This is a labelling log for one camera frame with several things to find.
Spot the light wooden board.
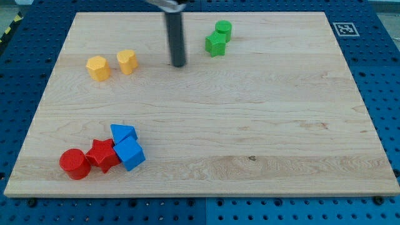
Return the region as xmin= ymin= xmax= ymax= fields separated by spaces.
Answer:
xmin=4 ymin=12 xmax=399 ymax=198

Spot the green star block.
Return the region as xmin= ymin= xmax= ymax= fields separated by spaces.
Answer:
xmin=205 ymin=31 xmax=226 ymax=57

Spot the blue cube block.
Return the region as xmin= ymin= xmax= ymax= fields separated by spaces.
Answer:
xmin=114 ymin=136 xmax=146 ymax=171

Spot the blue triangle block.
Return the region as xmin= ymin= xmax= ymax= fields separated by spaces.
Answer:
xmin=110 ymin=124 xmax=138 ymax=144

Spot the green cylinder block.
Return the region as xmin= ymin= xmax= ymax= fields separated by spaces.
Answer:
xmin=215 ymin=20 xmax=232 ymax=43

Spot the yellow heart block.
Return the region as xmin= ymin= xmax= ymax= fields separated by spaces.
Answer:
xmin=116 ymin=49 xmax=139 ymax=75

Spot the red star block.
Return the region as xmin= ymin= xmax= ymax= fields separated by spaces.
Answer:
xmin=86 ymin=139 xmax=121 ymax=174

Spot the yellow hexagon block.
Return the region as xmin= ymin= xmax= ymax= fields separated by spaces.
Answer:
xmin=86 ymin=56 xmax=111 ymax=81

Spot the red cylinder block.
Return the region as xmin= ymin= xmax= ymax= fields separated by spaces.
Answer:
xmin=59 ymin=149 xmax=91 ymax=180

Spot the white fiducial marker tag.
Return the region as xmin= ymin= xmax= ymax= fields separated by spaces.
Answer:
xmin=332 ymin=22 xmax=359 ymax=37

